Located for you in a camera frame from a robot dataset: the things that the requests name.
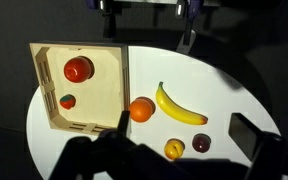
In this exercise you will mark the purple black spring clamp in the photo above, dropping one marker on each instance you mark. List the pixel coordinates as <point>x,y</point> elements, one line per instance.
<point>187,36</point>

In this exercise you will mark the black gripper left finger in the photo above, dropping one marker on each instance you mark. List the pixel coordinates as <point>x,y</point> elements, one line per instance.
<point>124,121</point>

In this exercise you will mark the orange fruit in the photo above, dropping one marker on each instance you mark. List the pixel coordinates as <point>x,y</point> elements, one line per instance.
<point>140,110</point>

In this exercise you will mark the red apple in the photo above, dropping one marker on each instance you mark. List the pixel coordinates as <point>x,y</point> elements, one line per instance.
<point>77,70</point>

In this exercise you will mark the small red strawberry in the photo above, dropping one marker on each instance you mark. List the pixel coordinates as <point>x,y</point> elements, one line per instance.
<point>67,102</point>

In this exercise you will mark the light wooden slatted box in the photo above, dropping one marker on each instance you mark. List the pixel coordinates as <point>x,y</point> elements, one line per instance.
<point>97,96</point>

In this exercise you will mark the yellow orange peach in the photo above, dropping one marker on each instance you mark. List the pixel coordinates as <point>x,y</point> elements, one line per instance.
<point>173,149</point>

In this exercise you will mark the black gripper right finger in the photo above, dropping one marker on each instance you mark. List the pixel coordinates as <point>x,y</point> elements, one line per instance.
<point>247,136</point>

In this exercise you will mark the yellow banana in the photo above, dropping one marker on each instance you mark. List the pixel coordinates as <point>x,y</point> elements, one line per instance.
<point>175,111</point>

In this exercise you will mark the dark purple plum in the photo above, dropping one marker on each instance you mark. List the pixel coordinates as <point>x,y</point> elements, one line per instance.
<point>201,143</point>

